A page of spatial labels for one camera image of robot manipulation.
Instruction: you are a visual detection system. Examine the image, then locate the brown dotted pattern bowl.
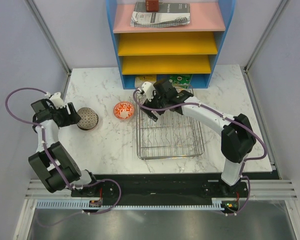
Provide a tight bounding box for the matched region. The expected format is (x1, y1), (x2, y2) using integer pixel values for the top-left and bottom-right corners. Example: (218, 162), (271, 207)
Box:
(77, 107), (99, 131)

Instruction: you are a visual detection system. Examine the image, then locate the orange floral white bowl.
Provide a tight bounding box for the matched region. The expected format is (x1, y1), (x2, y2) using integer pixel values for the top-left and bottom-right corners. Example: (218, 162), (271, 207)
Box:
(113, 101), (135, 120)

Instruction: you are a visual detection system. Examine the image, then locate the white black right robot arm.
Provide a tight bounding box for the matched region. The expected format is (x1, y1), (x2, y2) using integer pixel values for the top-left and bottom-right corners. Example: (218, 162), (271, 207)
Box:
(137, 80), (256, 197)

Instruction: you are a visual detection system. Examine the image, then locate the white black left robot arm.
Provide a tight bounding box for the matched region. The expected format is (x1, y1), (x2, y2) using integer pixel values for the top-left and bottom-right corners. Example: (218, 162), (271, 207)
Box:
(28, 98), (100, 197)

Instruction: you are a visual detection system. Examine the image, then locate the yellow illustrated book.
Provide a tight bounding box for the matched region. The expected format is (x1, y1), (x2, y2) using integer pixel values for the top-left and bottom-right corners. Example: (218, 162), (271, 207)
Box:
(134, 74), (157, 88)

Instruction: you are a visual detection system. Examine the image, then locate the green book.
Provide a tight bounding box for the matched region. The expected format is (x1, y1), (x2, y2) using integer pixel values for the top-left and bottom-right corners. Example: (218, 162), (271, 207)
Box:
(169, 74), (193, 87)

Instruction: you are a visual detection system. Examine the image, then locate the blue shelf unit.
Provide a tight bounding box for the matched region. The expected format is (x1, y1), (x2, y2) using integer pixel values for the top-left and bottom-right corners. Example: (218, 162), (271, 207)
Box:
(105, 0), (236, 90)

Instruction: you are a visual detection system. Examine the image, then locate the grey manual booklet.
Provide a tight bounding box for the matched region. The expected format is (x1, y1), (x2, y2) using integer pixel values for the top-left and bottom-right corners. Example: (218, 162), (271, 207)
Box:
(130, 1), (191, 28)

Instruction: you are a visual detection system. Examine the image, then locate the brown wooden block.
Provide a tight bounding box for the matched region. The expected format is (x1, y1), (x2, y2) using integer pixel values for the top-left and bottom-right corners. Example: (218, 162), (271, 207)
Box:
(145, 0), (163, 12)

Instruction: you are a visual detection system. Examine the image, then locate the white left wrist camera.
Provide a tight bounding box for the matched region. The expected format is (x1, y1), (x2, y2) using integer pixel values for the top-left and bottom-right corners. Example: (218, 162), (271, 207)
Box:
(44, 92), (66, 109)

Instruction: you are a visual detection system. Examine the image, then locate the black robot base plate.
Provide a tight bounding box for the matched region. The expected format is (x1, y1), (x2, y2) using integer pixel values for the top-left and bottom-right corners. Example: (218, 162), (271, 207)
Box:
(66, 173), (248, 205)

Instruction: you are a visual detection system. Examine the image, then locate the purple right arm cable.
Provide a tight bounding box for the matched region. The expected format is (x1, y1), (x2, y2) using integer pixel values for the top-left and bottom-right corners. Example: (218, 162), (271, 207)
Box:
(132, 88), (268, 217)

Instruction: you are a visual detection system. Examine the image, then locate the white slotted cable duct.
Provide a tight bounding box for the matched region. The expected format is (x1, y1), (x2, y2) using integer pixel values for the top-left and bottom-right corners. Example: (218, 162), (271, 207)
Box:
(36, 199), (226, 211)

